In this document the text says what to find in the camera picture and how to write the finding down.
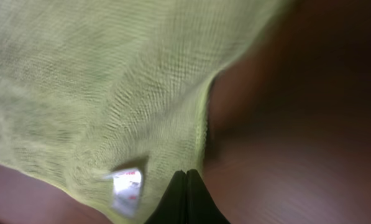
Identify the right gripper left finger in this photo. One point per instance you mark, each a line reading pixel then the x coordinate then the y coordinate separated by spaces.
pixel 172 206

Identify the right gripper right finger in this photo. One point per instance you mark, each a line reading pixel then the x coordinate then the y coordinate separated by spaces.
pixel 201 208

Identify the light green cloth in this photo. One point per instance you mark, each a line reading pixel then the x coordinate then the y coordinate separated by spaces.
pixel 107 99

